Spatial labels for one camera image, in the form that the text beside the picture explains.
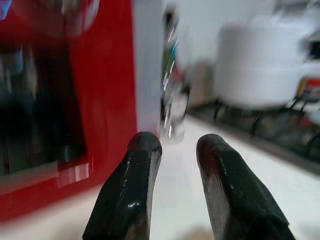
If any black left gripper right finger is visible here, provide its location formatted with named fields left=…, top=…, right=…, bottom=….
left=196, top=133, right=297, bottom=240

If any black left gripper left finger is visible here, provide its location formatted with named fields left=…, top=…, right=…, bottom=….
left=82, top=131, right=163, bottom=240

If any steel gas hob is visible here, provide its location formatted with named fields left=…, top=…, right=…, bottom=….
left=187, top=97, right=320, bottom=176

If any clear wine glass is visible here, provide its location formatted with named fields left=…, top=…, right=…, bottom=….
left=157, top=62, right=192, bottom=145

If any red coffee machine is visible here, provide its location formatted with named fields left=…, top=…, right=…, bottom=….
left=0, top=0, right=163, bottom=221

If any white pot with handle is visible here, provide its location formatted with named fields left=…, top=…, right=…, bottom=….
left=213, top=14, right=320, bottom=111

